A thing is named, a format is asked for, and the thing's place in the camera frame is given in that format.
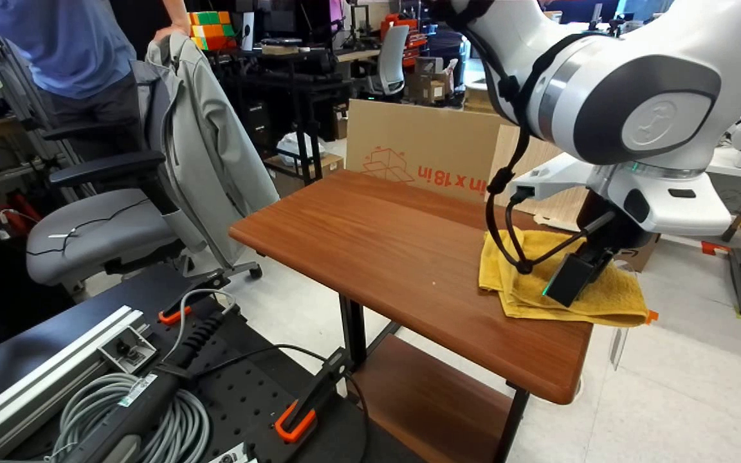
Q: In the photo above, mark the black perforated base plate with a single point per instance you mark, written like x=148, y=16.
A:
x=211, y=403

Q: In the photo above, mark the orange black clamp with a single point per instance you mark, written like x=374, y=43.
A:
x=299, y=417
x=197, y=302

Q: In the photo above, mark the yellow towel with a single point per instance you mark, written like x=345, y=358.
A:
x=611, y=299

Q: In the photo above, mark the person in blue shirt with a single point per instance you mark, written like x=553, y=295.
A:
x=77, y=59

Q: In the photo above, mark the colourful cube toy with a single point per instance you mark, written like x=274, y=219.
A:
x=211, y=32

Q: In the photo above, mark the large cardboard box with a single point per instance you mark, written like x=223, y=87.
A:
x=444, y=151

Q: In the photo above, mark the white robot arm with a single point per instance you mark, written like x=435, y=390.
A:
x=633, y=116

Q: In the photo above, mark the aluminium extrusion rail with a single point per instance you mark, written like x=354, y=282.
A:
x=36, y=397

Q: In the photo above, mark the orange black clamp rear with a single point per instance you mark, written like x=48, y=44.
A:
x=197, y=302

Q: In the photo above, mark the orange black clamp front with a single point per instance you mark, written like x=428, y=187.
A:
x=299, y=417

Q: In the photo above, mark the black desk in background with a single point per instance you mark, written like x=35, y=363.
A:
x=286, y=104

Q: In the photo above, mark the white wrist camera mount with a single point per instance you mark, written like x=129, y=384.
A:
x=656, y=199

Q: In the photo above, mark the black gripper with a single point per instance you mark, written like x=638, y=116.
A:
x=607, y=230

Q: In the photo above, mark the grey office chair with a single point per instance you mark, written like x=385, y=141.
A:
x=127, y=228

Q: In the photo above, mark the grey jacket on chair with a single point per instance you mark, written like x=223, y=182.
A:
x=211, y=165

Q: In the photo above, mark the brown wooden side table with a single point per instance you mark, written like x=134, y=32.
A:
x=439, y=363

